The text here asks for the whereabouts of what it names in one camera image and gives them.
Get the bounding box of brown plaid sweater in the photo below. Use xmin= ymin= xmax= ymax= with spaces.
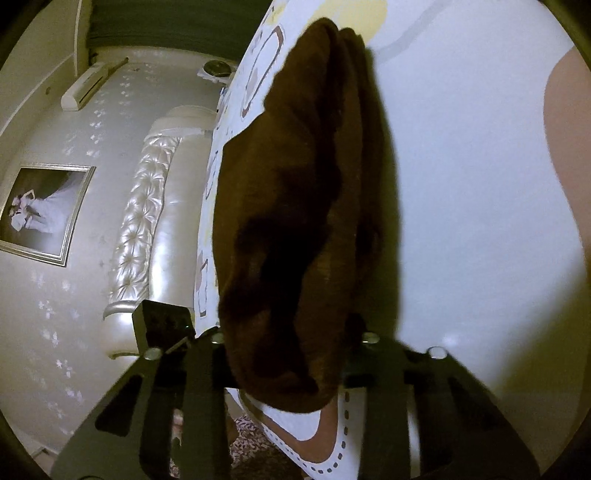
xmin=211 ymin=17 xmax=403 ymax=415

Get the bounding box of framed wall photo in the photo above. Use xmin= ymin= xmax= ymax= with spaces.
xmin=0 ymin=164 xmax=97 ymax=268

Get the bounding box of green curtain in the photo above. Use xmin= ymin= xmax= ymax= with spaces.
xmin=87 ymin=0 xmax=274 ymax=51

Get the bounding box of floral patterned cloth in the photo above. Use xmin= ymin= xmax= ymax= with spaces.
xmin=171 ymin=411 xmax=303 ymax=480

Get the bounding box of small white table fan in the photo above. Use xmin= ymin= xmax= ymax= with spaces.
xmin=198 ymin=59 xmax=232 ymax=80

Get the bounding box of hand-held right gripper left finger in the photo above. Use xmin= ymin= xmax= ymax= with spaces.
xmin=50 ymin=325 xmax=232 ymax=480

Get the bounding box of white air conditioner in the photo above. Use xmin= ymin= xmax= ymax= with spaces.
xmin=61 ymin=63 xmax=110 ymax=112

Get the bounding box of cream tufted headboard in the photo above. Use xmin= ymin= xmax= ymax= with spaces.
xmin=102 ymin=104 xmax=223 ymax=361

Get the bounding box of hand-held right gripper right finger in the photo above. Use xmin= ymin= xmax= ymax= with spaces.
xmin=341 ymin=314 xmax=542 ymax=480

